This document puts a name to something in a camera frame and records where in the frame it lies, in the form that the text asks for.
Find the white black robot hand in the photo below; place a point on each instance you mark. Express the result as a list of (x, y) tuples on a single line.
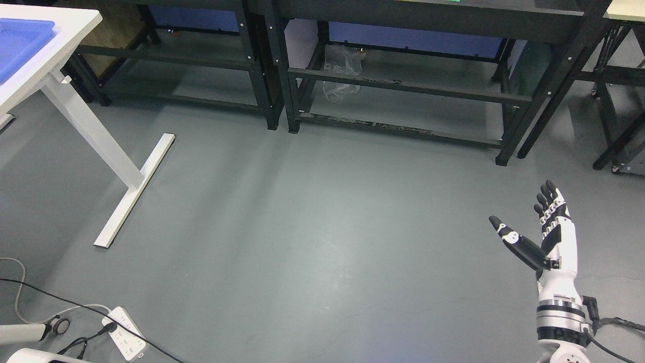
[(555, 259)]

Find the black metal shelf rack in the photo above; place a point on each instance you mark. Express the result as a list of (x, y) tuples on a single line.
[(206, 53), (513, 54)]

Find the blue plastic tray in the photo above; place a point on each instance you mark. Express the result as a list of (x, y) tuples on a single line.
[(21, 39)]

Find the clear plastic bag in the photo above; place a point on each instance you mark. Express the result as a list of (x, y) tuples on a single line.
[(340, 59)]

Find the white power strip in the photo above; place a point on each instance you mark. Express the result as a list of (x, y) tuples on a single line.
[(131, 347)]

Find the white desk with leg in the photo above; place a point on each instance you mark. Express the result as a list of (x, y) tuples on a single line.
[(43, 72)]

